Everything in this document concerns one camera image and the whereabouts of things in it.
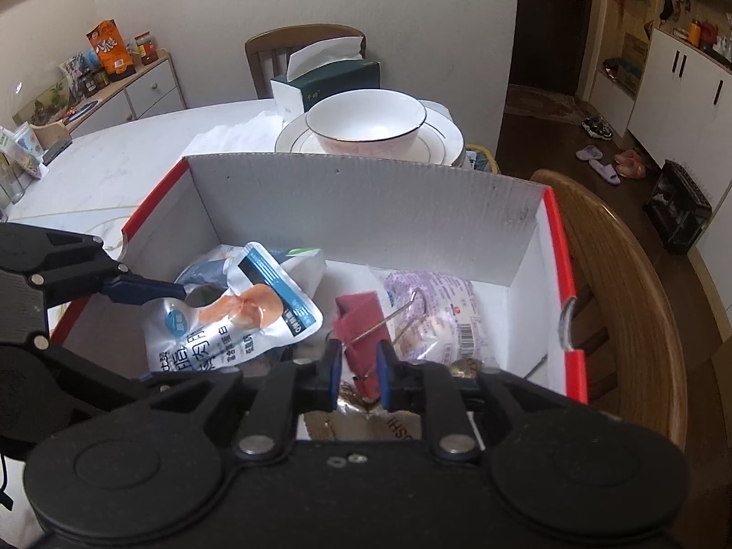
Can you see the slatted wooden chair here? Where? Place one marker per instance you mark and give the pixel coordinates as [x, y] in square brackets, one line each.
[269, 48]

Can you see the yellow basket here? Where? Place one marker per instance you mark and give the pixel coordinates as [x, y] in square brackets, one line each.
[483, 159]

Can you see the blue white food pouch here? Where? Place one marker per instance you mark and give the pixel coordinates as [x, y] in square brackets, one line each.
[229, 320]

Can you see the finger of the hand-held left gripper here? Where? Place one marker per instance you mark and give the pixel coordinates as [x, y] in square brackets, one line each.
[91, 369]
[143, 291]

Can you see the pink slippers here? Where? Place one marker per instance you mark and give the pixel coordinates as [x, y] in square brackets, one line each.
[630, 163]

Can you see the white plate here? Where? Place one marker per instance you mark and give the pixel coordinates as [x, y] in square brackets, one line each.
[460, 161]
[440, 140]

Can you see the orange snack bag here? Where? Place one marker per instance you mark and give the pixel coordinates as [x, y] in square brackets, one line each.
[108, 51]

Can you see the red cardboard box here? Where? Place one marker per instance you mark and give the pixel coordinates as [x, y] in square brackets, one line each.
[371, 211]

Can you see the black sneakers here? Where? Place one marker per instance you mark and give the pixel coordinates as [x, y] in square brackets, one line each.
[597, 127]

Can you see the orange bottle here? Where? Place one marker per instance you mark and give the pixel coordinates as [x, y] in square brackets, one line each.
[695, 34]

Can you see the white sideboard cabinet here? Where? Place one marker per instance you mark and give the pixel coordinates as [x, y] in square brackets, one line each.
[137, 97]

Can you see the white bowl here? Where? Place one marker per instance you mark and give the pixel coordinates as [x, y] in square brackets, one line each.
[366, 120]

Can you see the pink bread packet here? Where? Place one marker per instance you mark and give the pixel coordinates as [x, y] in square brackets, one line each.
[440, 309]

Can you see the dark door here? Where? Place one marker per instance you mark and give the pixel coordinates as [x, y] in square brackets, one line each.
[552, 17]

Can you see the green white tissue box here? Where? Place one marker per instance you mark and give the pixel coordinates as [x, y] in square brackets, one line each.
[331, 80]

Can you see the red-lidded jar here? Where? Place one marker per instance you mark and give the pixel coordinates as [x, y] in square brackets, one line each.
[147, 48]

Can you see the white paper napkin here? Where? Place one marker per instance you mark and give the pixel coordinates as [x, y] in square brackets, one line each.
[229, 134]

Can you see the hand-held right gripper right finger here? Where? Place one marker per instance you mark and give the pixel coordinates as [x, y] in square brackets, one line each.
[384, 374]

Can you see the round-backed wooden chair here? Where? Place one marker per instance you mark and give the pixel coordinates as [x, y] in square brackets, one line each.
[629, 274]

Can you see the purple slipper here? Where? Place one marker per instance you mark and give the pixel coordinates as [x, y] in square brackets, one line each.
[605, 171]
[588, 153]

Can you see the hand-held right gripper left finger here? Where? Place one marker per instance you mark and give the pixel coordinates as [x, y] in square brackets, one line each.
[334, 374]

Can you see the red binder clip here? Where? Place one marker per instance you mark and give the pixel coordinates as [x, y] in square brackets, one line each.
[360, 320]

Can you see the gold foil wrapper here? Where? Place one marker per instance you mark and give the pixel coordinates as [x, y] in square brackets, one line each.
[349, 424]

